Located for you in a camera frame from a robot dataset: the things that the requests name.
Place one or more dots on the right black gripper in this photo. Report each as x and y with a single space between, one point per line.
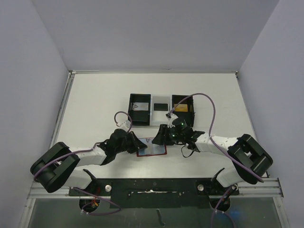
165 135

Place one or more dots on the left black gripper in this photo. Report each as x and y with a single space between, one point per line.
137 144

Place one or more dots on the red leather card holder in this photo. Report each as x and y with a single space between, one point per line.
140 153

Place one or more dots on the silver VIP card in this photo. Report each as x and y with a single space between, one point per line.
140 106

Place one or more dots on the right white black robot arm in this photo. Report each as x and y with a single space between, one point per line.
250 160

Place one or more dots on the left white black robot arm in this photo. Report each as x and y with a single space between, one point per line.
57 167

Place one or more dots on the black card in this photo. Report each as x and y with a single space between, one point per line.
160 107

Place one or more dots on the gold VIP card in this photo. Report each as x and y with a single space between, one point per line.
181 107

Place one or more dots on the white middle bin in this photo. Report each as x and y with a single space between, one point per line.
159 117

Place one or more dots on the left black bin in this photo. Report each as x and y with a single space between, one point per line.
139 118

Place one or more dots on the black bin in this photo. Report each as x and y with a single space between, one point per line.
187 116
139 118

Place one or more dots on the right black bin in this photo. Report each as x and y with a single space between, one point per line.
187 116

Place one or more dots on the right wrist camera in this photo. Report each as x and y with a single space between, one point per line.
175 122

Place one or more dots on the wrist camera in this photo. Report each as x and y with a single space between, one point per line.
175 122
125 125

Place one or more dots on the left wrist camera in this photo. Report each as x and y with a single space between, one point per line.
125 125

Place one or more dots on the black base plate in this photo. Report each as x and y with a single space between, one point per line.
163 193

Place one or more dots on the aluminium left rail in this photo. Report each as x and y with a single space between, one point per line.
62 108

